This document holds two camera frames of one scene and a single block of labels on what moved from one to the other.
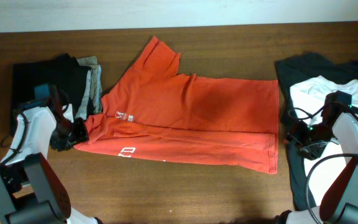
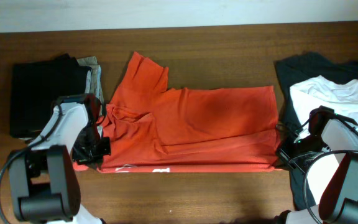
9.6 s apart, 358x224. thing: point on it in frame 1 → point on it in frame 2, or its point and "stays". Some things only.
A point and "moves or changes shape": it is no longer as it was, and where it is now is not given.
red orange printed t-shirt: x=153 y=111 moves or changes shape
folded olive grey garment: x=96 y=81 stays
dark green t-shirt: x=301 y=67 stays
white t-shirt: x=309 y=97 stays
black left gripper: x=82 y=136 → x=95 y=160
